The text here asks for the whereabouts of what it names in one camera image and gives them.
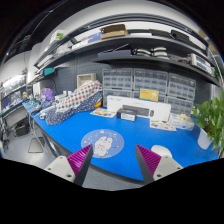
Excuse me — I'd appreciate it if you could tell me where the small black box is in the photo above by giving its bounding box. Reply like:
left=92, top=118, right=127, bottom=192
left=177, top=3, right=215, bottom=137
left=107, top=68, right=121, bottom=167
left=117, top=108, right=137, bottom=121

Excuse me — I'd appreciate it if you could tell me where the grey drawer cabinet middle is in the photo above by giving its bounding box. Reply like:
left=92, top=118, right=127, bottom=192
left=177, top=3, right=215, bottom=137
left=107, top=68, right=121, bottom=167
left=133, top=68, right=168, bottom=102

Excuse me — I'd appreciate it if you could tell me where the illustrated card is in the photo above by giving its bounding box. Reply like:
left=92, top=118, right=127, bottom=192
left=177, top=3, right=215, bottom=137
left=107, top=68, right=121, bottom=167
left=91, top=108, right=116, bottom=118
left=150, top=120, right=176, bottom=131

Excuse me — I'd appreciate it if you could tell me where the clear plastic box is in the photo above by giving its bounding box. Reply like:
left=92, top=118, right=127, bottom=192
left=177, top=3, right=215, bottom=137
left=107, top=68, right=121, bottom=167
left=169, top=113, right=194, bottom=130

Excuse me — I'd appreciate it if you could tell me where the checkered patterned cloth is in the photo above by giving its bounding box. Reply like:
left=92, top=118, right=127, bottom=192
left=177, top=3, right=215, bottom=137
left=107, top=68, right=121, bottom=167
left=45, top=80, right=103, bottom=125

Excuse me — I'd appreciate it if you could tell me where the yellow label card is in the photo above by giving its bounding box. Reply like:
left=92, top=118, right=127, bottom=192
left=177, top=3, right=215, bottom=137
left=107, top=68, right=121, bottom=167
left=139, top=88, right=159, bottom=102

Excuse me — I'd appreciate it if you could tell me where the illustrated card right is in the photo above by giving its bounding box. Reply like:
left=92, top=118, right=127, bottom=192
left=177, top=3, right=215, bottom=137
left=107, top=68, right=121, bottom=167
left=150, top=120, right=176, bottom=131

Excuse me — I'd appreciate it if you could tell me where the white plant pot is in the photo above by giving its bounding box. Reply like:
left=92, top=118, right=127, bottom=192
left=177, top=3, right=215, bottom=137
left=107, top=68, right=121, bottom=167
left=197, top=129, right=212, bottom=150

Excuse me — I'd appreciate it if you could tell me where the black shelf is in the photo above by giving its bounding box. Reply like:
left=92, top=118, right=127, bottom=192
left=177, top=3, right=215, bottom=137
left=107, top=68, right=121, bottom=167
left=93, top=56, right=221, bottom=87
left=34, top=13, right=211, bottom=69

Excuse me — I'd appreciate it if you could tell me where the green white box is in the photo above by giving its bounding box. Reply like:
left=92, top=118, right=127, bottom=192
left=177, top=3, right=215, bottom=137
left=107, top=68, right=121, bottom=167
left=50, top=30, right=65, bottom=44

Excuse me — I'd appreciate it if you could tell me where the blue desk mat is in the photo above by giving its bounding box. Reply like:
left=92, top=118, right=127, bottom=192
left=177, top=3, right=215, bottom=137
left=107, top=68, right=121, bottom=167
left=32, top=112, right=218, bottom=180

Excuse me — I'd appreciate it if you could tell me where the brown cardboard box on shelf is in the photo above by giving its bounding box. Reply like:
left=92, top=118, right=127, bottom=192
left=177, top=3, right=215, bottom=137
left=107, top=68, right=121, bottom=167
left=100, top=24, right=128, bottom=39

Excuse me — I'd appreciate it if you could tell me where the upper black shelf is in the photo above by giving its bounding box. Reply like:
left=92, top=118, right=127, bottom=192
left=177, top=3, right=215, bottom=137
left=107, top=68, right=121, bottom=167
left=34, top=13, right=211, bottom=69

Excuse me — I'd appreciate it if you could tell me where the white keyboard box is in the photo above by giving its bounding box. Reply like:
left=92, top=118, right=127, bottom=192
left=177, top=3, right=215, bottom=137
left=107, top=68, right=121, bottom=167
left=107, top=95, right=171, bottom=121

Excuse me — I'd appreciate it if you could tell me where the purple bag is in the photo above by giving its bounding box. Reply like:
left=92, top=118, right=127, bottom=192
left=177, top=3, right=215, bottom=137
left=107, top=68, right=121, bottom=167
left=40, top=88, right=55, bottom=102

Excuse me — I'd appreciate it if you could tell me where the round rabbit mouse pad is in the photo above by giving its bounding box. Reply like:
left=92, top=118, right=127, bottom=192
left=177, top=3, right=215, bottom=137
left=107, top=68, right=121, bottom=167
left=81, top=129, right=125, bottom=159

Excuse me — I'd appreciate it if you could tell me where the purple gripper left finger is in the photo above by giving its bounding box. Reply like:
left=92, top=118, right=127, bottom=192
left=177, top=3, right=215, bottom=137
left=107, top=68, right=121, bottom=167
left=44, top=143, right=94, bottom=187

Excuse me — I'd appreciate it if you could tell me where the illustrated card left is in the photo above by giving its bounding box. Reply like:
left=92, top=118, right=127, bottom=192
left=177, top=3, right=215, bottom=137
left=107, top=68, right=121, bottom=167
left=91, top=108, right=116, bottom=118

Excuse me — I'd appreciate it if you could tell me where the white device on shelf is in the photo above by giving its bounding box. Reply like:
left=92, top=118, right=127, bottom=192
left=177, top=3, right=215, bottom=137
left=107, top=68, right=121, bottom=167
left=190, top=53, right=212, bottom=74

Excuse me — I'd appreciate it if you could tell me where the green potted plant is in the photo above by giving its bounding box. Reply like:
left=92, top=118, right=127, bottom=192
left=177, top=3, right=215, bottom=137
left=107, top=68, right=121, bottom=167
left=192, top=90, right=224, bottom=156

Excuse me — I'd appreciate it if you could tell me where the white computer mouse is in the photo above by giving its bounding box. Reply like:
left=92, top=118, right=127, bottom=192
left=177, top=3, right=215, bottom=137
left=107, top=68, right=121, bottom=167
left=151, top=145, right=172, bottom=157

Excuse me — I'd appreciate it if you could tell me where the lower black shelf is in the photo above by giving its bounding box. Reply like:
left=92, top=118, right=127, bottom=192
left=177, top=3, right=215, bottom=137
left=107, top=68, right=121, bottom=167
left=93, top=56, right=221, bottom=87

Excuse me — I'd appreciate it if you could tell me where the grey drawer cabinet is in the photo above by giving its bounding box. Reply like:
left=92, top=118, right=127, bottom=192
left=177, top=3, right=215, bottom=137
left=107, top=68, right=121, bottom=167
left=133, top=68, right=168, bottom=102
left=166, top=73, right=196, bottom=115
left=102, top=68, right=133, bottom=107

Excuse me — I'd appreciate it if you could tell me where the grey drawer cabinet left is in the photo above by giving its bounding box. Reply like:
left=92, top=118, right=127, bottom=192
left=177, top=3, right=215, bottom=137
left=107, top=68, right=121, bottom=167
left=102, top=68, right=133, bottom=107

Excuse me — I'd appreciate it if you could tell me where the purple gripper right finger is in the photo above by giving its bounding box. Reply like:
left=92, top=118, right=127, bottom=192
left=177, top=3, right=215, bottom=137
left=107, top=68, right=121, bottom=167
left=134, top=144, right=184, bottom=185

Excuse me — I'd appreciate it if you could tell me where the grey drawer cabinet right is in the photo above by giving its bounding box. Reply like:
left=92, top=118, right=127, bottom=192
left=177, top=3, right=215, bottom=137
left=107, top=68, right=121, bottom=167
left=166, top=73, right=196, bottom=115

